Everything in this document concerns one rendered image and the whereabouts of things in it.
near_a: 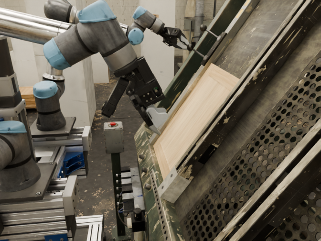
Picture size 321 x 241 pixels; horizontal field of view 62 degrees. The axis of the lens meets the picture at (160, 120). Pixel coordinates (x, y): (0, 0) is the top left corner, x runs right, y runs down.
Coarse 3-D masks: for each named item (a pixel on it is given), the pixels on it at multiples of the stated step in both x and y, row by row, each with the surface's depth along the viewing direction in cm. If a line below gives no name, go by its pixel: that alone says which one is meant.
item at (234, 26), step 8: (256, 0) 132; (248, 8) 133; (240, 16) 134; (232, 24) 137; (240, 24) 136; (232, 32) 137; (224, 40) 138; (224, 48) 139; (216, 56) 140; (208, 64) 141; (200, 72) 142; (192, 80) 146; (192, 88) 145; (184, 96) 146; (176, 104) 149; (168, 112) 153; (168, 120) 150; (160, 128) 152; (152, 136) 156; (152, 144) 155
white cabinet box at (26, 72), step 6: (30, 60) 554; (18, 66) 482; (24, 66) 483; (30, 66) 484; (18, 72) 486; (24, 72) 487; (30, 72) 488; (36, 72) 490; (18, 78) 490; (24, 78) 491; (30, 78) 493; (36, 78) 494; (24, 84) 495; (30, 84) 497
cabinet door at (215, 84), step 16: (208, 80) 135; (224, 80) 120; (192, 96) 141; (208, 96) 127; (224, 96) 115; (176, 112) 149; (192, 112) 133; (208, 112) 119; (176, 128) 140; (192, 128) 125; (160, 144) 146; (176, 144) 131; (160, 160) 136; (176, 160) 123
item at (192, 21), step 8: (192, 0) 645; (192, 8) 647; (184, 16) 672; (192, 16) 652; (200, 16) 629; (184, 24) 674; (192, 24) 659; (200, 24) 638; (208, 24) 640; (184, 32) 683; (192, 32) 666; (200, 32) 645; (192, 40) 595; (184, 56) 701
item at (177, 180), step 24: (312, 0) 87; (288, 24) 91; (312, 24) 90; (264, 48) 96; (288, 48) 92; (264, 72) 94; (240, 96) 96; (216, 120) 100; (192, 144) 106; (216, 144) 102; (192, 168) 105; (168, 192) 108
